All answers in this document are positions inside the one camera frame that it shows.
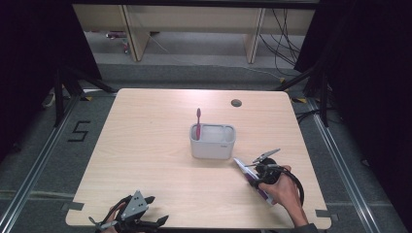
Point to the white toothpaste tube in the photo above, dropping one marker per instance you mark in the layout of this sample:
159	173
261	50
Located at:
243	166

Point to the metal floor rail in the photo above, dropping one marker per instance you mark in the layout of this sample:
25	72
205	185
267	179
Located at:
35	171
343	174

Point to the pink toothbrush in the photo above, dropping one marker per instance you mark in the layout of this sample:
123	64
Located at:
198	126

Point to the light wooden shelf unit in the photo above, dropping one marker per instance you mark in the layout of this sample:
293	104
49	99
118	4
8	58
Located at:
194	19

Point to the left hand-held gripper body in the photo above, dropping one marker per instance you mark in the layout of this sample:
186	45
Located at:
134	207

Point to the grey toothbrush holder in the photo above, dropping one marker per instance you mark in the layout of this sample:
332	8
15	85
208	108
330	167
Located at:
212	149

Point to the grey tape strip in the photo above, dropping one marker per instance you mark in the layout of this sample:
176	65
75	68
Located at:
327	214
73	206

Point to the small coloured items under shelf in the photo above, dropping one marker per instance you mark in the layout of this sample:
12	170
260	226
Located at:
124	45

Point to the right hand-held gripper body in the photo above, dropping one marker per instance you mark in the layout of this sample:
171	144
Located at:
268	171

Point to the dark curtain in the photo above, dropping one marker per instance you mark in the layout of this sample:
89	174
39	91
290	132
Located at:
32	64
372	81

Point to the person's right hand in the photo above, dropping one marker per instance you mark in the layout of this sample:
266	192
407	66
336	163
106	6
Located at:
285	192

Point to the black metal stand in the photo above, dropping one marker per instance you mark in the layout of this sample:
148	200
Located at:
324	97
59	97

